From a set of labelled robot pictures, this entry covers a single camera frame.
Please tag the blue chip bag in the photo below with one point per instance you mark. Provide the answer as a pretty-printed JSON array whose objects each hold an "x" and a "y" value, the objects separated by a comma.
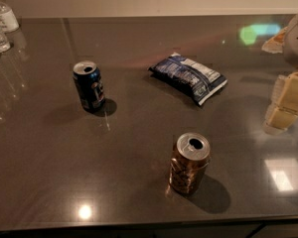
[{"x": 191, "y": 77}]

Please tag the blue pepsi can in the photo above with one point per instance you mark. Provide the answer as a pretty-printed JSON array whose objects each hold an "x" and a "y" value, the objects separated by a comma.
[{"x": 89, "y": 86}]

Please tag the orange soda can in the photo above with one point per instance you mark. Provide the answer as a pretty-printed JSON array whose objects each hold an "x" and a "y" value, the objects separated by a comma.
[{"x": 190, "y": 158}]

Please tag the white hand sanitizer bottle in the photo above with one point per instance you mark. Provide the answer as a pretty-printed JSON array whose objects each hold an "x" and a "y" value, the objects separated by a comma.
[{"x": 8, "y": 20}]

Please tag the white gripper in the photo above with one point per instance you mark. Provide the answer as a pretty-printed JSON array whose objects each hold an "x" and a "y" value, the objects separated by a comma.
[{"x": 283, "y": 109}]

